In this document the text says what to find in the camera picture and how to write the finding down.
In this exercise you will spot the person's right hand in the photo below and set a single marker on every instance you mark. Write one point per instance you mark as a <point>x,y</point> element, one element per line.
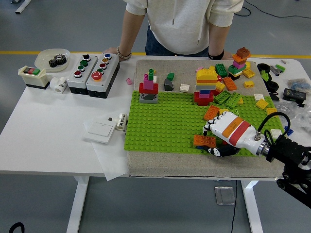
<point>111,50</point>

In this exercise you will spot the person's left hand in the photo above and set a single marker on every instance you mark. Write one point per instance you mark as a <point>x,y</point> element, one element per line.
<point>227,56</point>

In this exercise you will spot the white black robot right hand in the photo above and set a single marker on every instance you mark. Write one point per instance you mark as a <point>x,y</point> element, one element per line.
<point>233,131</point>

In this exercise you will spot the orange long brick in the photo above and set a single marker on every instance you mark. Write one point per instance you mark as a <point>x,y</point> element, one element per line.
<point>202,140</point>
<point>230,84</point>
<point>211,112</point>

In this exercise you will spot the green studded baseplate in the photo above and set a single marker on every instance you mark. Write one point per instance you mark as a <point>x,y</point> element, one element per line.
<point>158,126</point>

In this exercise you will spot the person's left forearm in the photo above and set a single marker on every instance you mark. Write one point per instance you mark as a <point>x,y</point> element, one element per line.
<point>218,36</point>

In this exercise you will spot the person's right forearm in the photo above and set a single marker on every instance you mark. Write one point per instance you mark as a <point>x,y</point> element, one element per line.
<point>132,31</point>

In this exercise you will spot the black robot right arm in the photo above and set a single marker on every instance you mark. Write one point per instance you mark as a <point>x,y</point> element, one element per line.
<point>286,150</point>

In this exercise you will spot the black toy tyre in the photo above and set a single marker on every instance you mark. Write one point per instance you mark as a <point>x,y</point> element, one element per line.
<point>269,85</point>
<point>259,66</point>

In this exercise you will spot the green toy plant piece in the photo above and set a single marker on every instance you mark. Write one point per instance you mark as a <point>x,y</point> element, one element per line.
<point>266,76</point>

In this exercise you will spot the grey toy piece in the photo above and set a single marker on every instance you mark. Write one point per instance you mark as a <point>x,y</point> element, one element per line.
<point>275,70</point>

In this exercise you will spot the black wristwatch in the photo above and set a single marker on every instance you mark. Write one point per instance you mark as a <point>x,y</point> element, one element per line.
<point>215,55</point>

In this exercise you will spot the brick tower with brown top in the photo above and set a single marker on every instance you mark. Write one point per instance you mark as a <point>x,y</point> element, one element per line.
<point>240,63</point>

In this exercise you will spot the dark green long brick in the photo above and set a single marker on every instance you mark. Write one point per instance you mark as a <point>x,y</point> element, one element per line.
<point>221,70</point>

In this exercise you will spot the lime green long brick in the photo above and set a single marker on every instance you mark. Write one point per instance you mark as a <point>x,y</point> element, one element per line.
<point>233,100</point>
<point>236,112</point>

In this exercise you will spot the small yellow brick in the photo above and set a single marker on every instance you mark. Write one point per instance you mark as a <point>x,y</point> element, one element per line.
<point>249,84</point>
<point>223,111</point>
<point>240,100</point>

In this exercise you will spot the yellow flat brick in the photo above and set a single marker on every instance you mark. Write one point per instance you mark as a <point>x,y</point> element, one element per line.
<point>271,111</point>
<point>249,73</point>

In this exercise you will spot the brick tower with yellow top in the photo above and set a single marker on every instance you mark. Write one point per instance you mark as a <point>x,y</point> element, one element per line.
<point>205,77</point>

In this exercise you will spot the yellow square brick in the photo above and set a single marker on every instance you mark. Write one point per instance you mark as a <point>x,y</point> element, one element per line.
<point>262,103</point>
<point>219,86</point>

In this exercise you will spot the grey emergency-stop control box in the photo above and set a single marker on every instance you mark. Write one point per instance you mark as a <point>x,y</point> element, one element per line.
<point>102,85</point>

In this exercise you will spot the small pink brick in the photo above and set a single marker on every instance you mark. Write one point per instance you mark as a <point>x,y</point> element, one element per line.
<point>129,81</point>

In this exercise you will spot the white square tile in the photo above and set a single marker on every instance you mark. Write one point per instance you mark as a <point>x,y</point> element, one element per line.
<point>259,96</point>
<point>184,88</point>
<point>275,133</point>

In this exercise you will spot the grey four-button control box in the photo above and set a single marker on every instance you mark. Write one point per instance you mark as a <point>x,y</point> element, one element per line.
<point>77,83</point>

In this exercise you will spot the brick tower with magenta middle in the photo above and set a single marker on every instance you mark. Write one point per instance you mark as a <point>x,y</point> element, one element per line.
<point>148,86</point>

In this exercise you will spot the black metal gear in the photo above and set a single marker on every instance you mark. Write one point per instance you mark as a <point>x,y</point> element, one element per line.
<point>57,61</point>

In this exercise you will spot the small black part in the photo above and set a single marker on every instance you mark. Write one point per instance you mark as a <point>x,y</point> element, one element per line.
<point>275,96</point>

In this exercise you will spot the small lime green brick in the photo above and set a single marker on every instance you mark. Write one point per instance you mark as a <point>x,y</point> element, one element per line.
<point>281,68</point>

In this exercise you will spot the small blue piece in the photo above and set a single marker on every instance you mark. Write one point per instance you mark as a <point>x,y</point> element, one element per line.
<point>289,132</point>

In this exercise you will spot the person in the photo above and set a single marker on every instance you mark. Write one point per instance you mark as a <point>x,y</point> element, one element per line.
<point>179,21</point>

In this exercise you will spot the white pipe tee fitting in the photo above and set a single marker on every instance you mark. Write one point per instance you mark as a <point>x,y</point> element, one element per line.
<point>58,85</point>

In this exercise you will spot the metal floor socket plate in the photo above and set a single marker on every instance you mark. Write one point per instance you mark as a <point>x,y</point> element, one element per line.
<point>224,195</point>

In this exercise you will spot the grey slope brick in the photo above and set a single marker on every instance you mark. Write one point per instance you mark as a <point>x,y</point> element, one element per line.
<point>168,85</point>

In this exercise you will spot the clear plastic bags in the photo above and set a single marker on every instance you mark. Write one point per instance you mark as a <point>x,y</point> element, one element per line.
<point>298,114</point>

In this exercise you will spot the white plastic bowl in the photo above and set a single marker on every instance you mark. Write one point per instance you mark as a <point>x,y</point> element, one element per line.
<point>43,59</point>

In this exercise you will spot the black digital meter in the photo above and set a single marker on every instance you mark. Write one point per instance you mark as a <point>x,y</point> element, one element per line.
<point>294,95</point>

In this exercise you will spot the small white pipe fitting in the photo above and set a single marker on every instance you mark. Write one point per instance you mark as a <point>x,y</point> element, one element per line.
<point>121,122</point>

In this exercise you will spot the grey-brown mat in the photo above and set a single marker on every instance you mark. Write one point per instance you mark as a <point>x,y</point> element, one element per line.
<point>170,166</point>

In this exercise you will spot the plastic bag with blue parts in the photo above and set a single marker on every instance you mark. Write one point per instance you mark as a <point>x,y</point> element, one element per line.
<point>298,85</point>

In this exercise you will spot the white table leg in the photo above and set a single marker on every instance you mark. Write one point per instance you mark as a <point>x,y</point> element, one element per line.
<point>77,206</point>
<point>252,208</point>

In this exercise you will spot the translucent paper sheet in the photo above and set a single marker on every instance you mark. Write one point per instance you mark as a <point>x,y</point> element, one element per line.
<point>109,160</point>

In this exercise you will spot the white wall switch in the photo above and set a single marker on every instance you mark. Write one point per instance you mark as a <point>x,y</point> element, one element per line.
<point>98,131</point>

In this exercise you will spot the beige red-green switch box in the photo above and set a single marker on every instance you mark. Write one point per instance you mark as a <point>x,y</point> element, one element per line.
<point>34,78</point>

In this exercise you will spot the grey metal frame foot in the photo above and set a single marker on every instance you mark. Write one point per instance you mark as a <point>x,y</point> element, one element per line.
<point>23,6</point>

